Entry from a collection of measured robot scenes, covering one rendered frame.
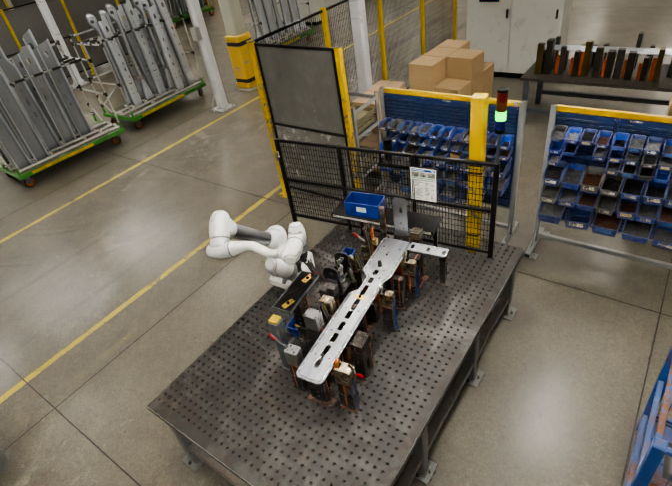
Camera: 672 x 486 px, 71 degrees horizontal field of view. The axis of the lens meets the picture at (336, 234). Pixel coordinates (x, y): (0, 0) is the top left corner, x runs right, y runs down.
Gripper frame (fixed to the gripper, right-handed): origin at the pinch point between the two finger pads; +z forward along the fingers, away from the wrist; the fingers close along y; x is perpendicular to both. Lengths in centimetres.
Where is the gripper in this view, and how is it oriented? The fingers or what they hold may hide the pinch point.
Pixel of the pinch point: (306, 273)
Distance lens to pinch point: 314.1
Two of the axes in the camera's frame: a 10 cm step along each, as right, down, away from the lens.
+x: 6.7, -5.1, 5.3
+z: 1.4, 7.9, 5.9
